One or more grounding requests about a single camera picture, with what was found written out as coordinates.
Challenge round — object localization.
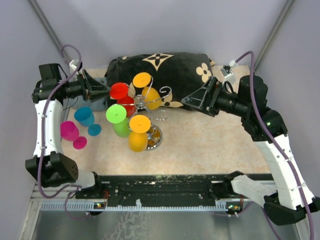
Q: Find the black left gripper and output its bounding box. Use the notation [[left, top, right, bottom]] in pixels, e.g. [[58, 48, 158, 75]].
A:
[[59, 68, 112, 103]]

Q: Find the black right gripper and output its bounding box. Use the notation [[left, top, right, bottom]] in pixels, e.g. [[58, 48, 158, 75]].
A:
[[181, 76, 250, 118]]

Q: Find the red plastic wine glass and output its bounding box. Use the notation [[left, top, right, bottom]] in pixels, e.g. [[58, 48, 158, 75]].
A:
[[110, 82, 136, 118]]

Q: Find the blue plastic wine glass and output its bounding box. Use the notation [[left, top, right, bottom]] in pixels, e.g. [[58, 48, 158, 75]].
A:
[[74, 106, 102, 137]]

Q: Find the magenta plastic wine glass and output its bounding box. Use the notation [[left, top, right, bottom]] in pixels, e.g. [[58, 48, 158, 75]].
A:
[[60, 121, 88, 150]]

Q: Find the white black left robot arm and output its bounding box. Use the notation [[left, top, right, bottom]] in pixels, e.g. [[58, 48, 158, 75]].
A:
[[25, 63, 110, 199]]

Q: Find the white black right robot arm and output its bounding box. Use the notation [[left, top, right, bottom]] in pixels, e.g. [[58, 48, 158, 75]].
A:
[[181, 75, 320, 226]]

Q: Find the green plastic wine glass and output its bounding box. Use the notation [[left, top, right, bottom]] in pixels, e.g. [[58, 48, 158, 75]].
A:
[[105, 104, 131, 138]]

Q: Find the back orange plastic wine glass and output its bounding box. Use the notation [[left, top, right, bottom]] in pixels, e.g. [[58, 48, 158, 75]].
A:
[[132, 72, 161, 110]]

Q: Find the orange plastic wine glass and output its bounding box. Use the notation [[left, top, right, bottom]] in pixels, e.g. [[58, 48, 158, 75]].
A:
[[132, 72, 161, 110], [128, 114, 151, 152]]

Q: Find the front orange plastic wine glass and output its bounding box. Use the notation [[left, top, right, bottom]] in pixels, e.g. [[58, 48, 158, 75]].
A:
[[128, 114, 151, 152]]

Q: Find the light blue denim cloth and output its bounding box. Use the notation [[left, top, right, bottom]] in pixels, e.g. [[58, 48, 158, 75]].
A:
[[74, 77, 108, 112]]

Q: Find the black floral plush pillow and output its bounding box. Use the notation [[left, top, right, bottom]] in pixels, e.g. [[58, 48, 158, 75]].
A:
[[104, 52, 215, 111]]

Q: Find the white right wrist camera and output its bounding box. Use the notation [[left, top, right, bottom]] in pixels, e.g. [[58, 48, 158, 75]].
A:
[[220, 60, 238, 85]]

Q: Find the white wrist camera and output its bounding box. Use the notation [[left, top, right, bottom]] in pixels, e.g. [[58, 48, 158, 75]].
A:
[[220, 60, 238, 85], [68, 59, 83, 74]]

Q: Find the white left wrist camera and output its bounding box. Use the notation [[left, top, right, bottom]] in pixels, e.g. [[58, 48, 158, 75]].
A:
[[68, 59, 83, 74]]

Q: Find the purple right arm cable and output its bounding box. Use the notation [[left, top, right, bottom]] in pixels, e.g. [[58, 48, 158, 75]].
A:
[[234, 50, 315, 240]]

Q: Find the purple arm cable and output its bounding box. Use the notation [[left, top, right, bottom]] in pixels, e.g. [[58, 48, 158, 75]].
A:
[[234, 50, 315, 240], [36, 44, 88, 221]]

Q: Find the chrome wire wine glass rack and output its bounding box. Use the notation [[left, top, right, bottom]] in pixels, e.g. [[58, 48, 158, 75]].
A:
[[128, 86, 172, 152]]

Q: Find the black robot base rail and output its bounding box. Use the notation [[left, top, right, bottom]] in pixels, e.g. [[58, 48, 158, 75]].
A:
[[75, 174, 238, 209]]

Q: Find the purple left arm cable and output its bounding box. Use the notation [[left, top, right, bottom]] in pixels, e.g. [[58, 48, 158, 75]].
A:
[[36, 44, 88, 221]]

